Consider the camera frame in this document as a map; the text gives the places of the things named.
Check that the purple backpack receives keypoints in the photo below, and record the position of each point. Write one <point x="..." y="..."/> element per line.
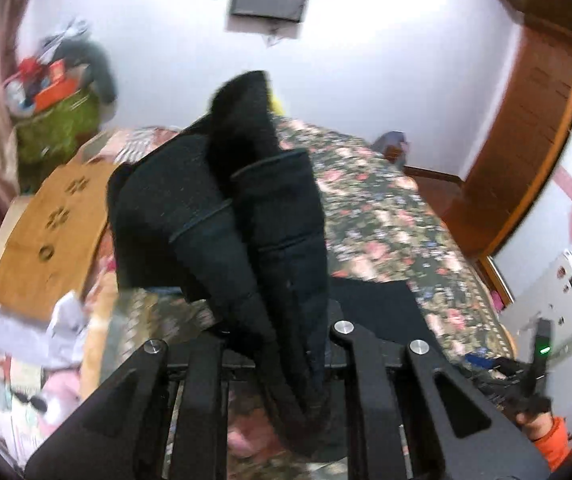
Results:
<point x="392" y="145"/>

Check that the green cloth covered table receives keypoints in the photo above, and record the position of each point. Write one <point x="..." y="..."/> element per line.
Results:
<point x="51" y="138"/>

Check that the white cloth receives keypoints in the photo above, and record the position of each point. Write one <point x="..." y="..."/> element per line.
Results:
<point x="55" y="344"/>

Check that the wooden door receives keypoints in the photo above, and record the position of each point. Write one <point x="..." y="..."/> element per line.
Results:
<point x="527" y="133"/>

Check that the orange box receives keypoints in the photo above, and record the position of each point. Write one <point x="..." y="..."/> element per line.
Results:
<point x="54" y="94"/>

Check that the right hand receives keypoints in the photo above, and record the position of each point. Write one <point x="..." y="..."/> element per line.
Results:
<point x="535" y="427"/>

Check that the wooden lap desk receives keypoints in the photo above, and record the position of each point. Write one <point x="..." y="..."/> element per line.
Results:
<point x="49" y="244"/>

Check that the grey neck pillow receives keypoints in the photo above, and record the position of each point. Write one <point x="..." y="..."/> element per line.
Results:
<point x="97" y="74"/>

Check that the striped patchwork blanket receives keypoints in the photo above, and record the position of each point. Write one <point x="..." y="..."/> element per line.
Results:
<point x="126" y="146"/>

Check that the black pants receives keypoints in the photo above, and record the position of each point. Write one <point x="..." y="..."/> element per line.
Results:
<point x="228" y="216"/>

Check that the yellow pillow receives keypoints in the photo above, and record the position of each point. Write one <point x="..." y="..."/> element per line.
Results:
<point x="275" y="105"/>

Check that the floral bedspread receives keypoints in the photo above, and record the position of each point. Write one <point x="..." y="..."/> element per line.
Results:
<point x="378" y="229"/>

